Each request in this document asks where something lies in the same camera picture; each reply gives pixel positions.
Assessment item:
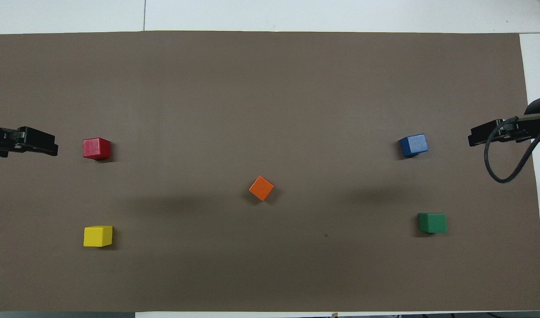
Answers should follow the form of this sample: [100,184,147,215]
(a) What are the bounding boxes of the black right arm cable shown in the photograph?
[484,116,540,184]

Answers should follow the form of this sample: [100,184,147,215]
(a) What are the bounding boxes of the orange wooden block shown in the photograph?
[249,176,274,201]

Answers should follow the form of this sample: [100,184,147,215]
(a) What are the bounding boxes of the green wooden block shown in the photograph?
[418,213,447,234]

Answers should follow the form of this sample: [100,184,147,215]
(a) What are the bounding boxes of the blue wooden block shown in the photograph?
[399,134,429,158]

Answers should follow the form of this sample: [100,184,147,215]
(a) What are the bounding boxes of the yellow wooden block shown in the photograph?
[84,226,113,247]

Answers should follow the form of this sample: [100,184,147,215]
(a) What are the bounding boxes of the brown table mat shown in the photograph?
[0,30,540,312]

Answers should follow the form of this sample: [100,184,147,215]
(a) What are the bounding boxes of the red wooden block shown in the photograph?
[83,137,111,160]

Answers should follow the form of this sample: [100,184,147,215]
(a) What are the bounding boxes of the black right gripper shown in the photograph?
[468,94,540,147]

